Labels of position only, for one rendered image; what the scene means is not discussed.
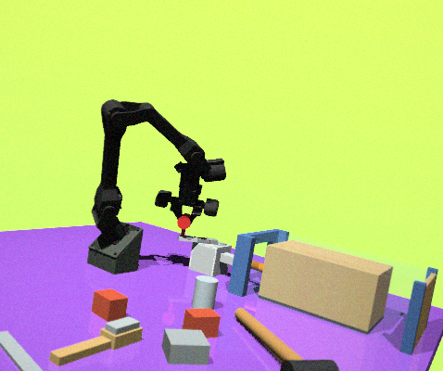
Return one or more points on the black-headed mallet with wooden handle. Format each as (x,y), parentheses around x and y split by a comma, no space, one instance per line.
(291,360)

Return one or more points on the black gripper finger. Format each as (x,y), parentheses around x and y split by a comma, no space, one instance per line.
(194,214)
(178,213)

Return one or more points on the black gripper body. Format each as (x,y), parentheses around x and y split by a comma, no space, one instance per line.
(187,197)

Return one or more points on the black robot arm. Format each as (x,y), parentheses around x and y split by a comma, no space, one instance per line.
(116,116)

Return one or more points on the grey cylinder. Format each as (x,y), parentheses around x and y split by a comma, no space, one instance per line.
(205,292)

